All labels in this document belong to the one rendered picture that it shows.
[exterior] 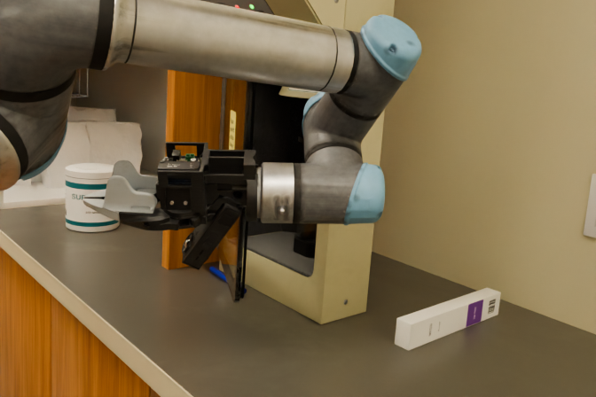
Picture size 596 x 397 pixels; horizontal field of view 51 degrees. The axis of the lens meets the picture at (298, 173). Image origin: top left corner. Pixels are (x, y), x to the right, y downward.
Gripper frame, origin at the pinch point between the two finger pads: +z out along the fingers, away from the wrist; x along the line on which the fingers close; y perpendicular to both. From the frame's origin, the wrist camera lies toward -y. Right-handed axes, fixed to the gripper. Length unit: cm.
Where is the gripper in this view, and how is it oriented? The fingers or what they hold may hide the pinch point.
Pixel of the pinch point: (95, 205)
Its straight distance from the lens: 81.1
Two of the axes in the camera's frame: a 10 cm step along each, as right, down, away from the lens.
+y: 0.4, -8.5, -5.3
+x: 0.4, 5.3, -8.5
